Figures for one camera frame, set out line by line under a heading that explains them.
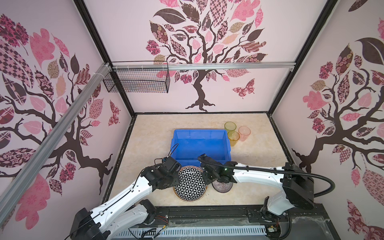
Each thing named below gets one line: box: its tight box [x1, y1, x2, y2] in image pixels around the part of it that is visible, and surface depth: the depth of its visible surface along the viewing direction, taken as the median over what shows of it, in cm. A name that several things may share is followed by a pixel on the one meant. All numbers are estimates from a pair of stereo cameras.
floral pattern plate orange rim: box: [172, 165, 208, 203], surface depth 83 cm
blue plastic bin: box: [170, 129, 232, 168], surface depth 104 cm
